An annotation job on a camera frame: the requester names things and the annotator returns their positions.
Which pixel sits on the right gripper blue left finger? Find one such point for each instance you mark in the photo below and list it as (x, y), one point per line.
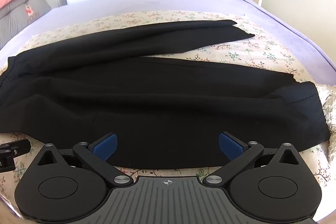
(104, 147)

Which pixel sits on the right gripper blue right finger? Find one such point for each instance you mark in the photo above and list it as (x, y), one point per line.
(230, 146)

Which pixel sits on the black pants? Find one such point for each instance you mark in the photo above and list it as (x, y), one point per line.
(166, 113)

